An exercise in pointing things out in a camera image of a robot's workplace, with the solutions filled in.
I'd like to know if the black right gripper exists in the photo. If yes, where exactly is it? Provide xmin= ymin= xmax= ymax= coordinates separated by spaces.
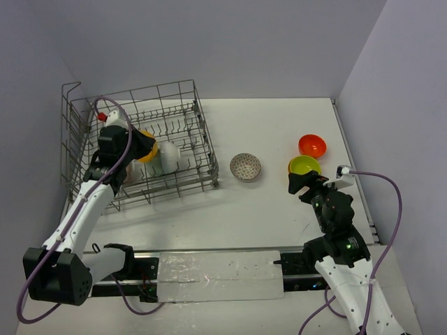
xmin=288 ymin=168 xmax=344 ymax=232

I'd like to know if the yellow-orange bowl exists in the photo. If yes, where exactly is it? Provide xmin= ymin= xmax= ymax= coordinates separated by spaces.
xmin=138 ymin=130 xmax=159 ymax=163

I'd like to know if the white patterned bowl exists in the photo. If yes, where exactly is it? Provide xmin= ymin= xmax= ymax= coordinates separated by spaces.
xmin=159 ymin=142 xmax=181 ymax=174

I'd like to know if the light blue ribbed bowl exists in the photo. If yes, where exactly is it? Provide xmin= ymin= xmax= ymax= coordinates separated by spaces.
xmin=145 ymin=154 xmax=165 ymax=177

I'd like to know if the pink speckled bowl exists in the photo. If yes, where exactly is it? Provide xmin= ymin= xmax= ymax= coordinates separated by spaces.
xmin=124 ymin=162 xmax=136 ymax=184

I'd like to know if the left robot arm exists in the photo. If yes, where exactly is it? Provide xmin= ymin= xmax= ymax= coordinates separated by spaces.
xmin=23 ymin=126 xmax=156 ymax=306

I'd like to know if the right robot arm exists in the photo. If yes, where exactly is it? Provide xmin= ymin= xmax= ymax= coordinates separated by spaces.
xmin=288 ymin=165 xmax=405 ymax=334

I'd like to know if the lime green bowl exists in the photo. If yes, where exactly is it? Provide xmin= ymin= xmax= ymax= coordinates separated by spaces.
xmin=294 ymin=155 xmax=321 ymax=174

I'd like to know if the red-orange bowl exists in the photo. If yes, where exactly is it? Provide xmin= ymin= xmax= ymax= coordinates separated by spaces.
xmin=298 ymin=134 xmax=327 ymax=158

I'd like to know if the brown patterned small bowl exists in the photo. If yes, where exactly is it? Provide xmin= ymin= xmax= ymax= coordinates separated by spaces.
xmin=229 ymin=153 xmax=262 ymax=182

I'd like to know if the silver taped cover plate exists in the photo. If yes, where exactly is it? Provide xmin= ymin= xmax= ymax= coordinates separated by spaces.
xmin=156 ymin=251 xmax=284 ymax=303

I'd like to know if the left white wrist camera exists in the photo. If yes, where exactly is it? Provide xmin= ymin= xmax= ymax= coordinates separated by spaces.
xmin=97 ymin=110 xmax=129 ymax=129

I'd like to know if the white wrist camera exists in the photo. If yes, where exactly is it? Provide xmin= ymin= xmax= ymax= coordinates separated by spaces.
xmin=97 ymin=110 xmax=129 ymax=129
xmin=323 ymin=165 xmax=356 ymax=189

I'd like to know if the grey wire dish rack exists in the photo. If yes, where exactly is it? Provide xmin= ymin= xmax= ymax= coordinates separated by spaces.
xmin=60 ymin=80 xmax=219 ymax=211

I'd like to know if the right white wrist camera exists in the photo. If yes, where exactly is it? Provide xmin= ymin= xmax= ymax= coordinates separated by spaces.
xmin=323 ymin=165 xmax=356 ymax=189

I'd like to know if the black mounting rail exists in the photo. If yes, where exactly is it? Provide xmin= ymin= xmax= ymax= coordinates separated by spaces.
xmin=91 ymin=249 xmax=326 ymax=303

